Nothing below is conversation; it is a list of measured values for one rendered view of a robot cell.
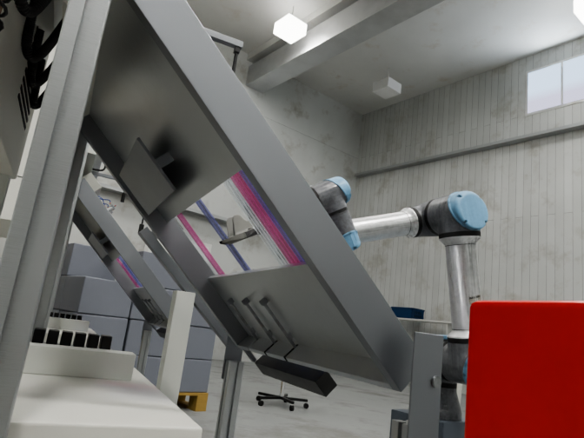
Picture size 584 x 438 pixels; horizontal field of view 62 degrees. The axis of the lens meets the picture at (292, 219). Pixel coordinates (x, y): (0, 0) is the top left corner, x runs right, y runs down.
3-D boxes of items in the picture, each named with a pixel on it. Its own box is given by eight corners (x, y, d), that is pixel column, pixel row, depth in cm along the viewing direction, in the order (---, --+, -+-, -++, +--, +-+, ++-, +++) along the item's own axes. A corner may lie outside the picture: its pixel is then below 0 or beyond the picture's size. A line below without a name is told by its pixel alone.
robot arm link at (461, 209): (469, 380, 143) (453, 198, 151) (510, 388, 129) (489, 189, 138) (436, 384, 138) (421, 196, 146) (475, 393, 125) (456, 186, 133)
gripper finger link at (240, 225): (214, 222, 110) (248, 209, 115) (223, 247, 110) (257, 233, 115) (219, 220, 107) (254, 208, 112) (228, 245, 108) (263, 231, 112)
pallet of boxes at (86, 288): (160, 393, 460) (182, 268, 486) (205, 411, 400) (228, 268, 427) (22, 392, 383) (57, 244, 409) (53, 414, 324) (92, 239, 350)
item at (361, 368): (240, 348, 128) (260, 331, 132) (393, 390, 70) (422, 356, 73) (237, 345, 128) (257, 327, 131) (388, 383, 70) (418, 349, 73)
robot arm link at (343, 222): (347, 248, 133) (332, 211, 133) (368, 244, 123) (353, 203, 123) (323, 259, 130) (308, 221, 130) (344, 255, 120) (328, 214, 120)
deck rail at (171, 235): (237, 348, 130) (255, 333, 133) (240, 348, 128) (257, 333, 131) (74, 123, 121) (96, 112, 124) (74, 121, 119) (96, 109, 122)
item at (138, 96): (155, 230, 124) (171, 219, 126) (242, 168, 65) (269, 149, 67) (75, 121, 119) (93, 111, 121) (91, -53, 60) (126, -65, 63)
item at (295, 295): (244, 338, 129) (253, 330, 131) (399, 371, 71) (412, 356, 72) (203, 282, 127) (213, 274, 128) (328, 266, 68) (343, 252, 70)
